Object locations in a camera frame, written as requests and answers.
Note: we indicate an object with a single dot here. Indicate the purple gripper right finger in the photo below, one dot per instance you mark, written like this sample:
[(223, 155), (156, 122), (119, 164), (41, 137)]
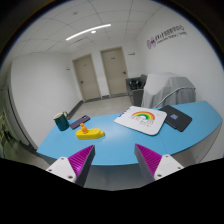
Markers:
[(154, 166)]

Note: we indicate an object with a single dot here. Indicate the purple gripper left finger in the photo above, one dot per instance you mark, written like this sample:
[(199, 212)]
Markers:
[(75, 168)]

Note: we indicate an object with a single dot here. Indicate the yellow toy boat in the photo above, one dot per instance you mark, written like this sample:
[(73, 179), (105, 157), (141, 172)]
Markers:
[(85, 133)]

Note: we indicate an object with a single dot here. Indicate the purple smartphone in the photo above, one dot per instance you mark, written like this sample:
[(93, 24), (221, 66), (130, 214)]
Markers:
[(77, 123)]

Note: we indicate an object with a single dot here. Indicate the white rainbow mouse pad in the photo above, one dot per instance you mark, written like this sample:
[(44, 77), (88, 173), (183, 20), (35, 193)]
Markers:
[(147, 121)]

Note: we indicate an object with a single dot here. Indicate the dark teal mug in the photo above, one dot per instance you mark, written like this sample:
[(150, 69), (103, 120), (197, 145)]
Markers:
[(61, 120)]

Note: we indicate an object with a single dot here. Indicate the black tablet case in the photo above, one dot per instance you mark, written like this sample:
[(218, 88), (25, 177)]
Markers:
[(175, 118)]

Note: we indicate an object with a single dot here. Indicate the grey covered machine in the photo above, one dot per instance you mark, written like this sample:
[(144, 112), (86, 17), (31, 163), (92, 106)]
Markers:
[(167, 89)]

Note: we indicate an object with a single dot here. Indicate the dark grey cabinet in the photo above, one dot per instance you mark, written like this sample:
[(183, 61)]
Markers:
[(135, 89)]

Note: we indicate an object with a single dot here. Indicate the left beige door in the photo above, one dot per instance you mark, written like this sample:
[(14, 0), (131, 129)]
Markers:
[(86, 77)]

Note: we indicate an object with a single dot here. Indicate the beige door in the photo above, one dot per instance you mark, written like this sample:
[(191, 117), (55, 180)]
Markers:
[(115, 70), (86, 77)]

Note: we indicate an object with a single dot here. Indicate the right beige door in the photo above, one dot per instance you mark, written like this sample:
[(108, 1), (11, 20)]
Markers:
[(115, 70)]

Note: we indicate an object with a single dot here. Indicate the long ceiling light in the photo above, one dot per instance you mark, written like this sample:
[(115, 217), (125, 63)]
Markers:
[(87, 31)]

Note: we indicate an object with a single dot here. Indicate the purple wall logo sign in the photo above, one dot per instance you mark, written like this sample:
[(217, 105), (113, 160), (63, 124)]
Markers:
[(176, 31)]

